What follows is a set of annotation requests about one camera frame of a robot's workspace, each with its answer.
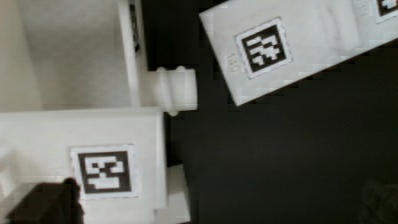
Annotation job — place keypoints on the white cabinet body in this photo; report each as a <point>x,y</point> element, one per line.
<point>67,47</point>

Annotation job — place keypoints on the white cabinet top with knob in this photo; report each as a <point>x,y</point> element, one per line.
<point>264,40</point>

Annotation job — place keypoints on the white door panel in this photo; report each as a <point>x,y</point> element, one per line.
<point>99,146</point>

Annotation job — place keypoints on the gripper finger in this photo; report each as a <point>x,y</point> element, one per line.
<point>49,205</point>

